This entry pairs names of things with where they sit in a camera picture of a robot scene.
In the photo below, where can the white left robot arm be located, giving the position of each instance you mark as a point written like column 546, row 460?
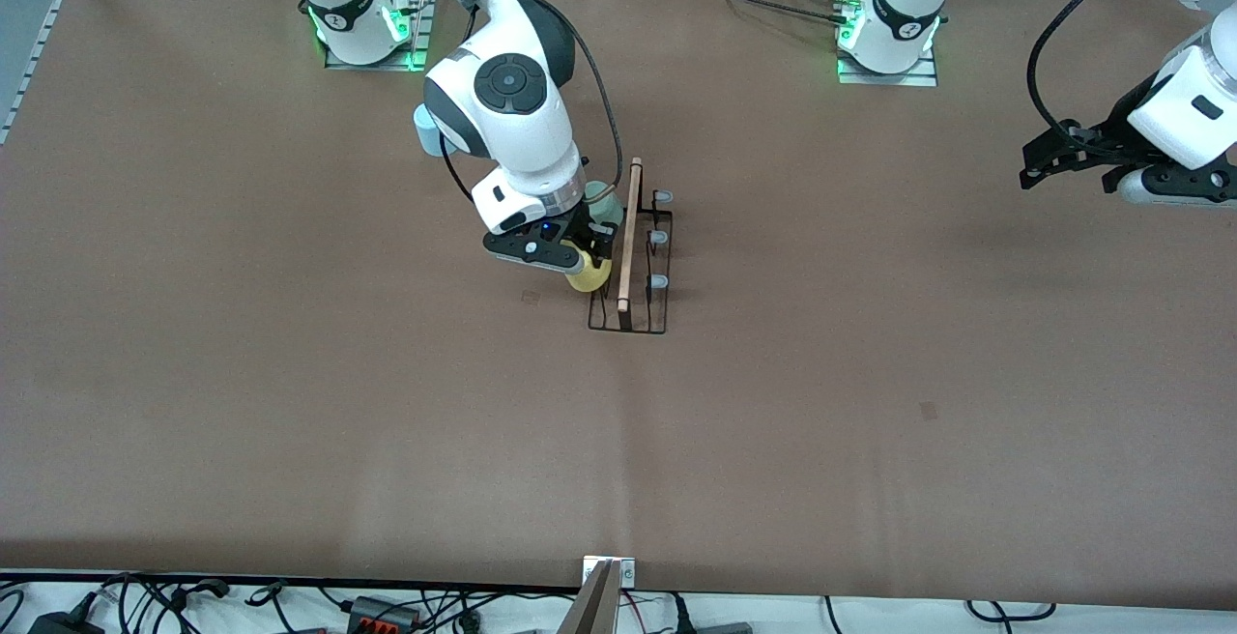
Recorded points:
column 904, row 15

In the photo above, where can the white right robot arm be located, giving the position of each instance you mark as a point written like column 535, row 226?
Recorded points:
column 512, row 131

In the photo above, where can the grey camera stand post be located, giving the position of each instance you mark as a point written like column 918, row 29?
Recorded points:
column 589, row 610

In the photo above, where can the black orange connector box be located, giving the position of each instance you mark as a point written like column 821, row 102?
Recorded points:
column 382, row 612

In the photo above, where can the yellow plastic cup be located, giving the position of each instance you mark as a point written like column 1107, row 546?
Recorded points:
column 591, row 278

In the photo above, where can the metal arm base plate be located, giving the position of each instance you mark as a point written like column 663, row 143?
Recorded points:
column 422, row 25
column 889, row 79

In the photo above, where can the slotted metal edge rail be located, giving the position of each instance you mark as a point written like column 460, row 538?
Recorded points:
column 34, row 54

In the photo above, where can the black power adapter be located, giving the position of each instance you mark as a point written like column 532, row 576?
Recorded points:
column 63, row 624

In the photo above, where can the brown table cover sheet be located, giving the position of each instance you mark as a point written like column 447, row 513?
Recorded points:
column 773, row 470

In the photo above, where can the light blue plastic cup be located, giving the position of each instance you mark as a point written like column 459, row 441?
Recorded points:
column 423, row 131

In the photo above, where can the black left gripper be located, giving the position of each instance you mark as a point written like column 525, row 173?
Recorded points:
column 1121, row 125

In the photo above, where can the pale green plastic cup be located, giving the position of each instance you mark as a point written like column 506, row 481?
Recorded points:
column 609, row 212

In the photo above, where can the small metal bracket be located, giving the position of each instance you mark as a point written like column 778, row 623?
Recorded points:
column 628, row 571

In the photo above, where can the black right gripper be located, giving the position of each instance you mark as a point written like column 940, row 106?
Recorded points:
column 584, row 224

